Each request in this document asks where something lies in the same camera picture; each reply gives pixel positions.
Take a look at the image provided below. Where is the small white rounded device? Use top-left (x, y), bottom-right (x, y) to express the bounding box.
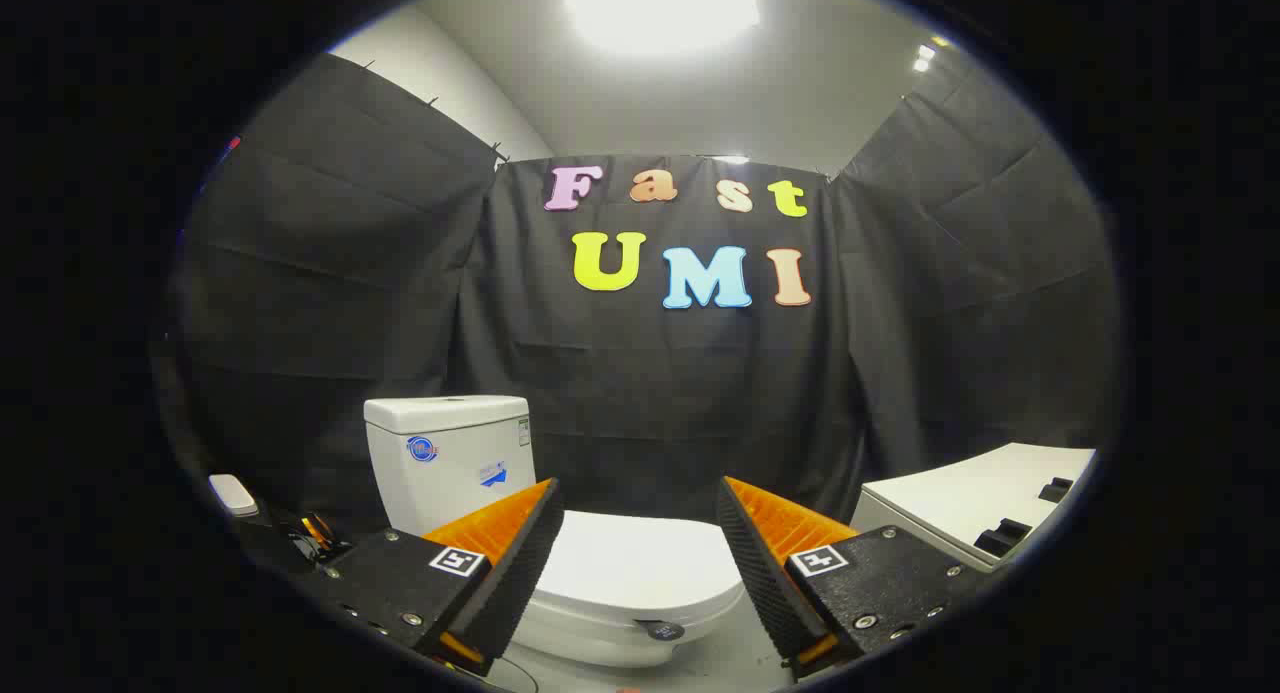
top-left (208, 474), bottom-right (261, 519)

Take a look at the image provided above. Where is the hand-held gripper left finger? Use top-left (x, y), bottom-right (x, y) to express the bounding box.
top-left (318, 478), bottom-right (566, 677)

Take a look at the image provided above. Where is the white toilet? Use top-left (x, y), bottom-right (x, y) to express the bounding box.
top-left (364, 395), bottom-right (746, 670)

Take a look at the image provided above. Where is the white panel with slots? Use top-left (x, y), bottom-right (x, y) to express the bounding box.
top-left (850, 443), bottom-right (1098, 574)

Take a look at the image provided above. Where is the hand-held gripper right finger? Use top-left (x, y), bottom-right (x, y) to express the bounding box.
top-left (716, 476), bottom-right (986, 684)

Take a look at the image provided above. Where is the dark object with orange part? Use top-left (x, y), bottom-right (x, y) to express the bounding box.
top-left (268, 508), bottom-right (357, 574)

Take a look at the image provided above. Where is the ceiling light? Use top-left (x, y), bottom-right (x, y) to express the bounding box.
top-left (565, 0), bottom-right (761, 54)

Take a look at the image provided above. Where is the black backdrop cloth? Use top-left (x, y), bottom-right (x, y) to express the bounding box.
top-left (150, 53), bottom-right (1121, 574)

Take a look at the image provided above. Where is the white toilet lid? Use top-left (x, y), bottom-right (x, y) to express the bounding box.
top-left (532, 511), bottom-right (747, 626)

